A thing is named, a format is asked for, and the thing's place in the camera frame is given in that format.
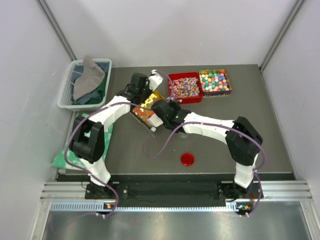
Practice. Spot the green white patterned cloth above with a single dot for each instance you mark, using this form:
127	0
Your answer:
62	160

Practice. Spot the red tin of lollipop candies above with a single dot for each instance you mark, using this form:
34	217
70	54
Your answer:
185	87

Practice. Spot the grey cloth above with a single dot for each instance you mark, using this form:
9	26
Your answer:
91	78

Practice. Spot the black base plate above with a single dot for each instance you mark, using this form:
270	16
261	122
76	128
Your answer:
174	190

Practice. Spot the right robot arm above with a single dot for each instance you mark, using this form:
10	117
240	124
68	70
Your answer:
243	141

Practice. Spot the patterned tin of pastel candies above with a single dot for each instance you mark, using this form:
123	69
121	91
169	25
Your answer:
215	82

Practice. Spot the red jar lid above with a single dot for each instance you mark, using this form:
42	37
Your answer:
187	159

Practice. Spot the white plastic basket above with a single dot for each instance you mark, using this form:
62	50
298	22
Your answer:
65	95

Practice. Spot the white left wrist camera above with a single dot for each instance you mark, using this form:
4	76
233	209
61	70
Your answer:
155	79

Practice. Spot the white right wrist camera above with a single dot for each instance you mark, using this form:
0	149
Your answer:
154	121

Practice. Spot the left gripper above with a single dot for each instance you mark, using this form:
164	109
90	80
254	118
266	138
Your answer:
147	86

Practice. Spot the blue green cloths in basket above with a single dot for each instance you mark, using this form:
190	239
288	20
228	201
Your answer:
97	95

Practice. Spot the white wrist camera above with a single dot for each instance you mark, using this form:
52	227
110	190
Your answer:
154	121
155	79

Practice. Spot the gold tin of gummy candies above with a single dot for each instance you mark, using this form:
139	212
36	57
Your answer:
142	115

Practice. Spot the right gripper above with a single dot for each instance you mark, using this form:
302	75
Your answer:
175	105

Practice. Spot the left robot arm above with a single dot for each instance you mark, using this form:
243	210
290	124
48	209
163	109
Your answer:
107	115

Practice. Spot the aluminium rail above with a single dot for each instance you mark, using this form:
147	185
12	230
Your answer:
277	191

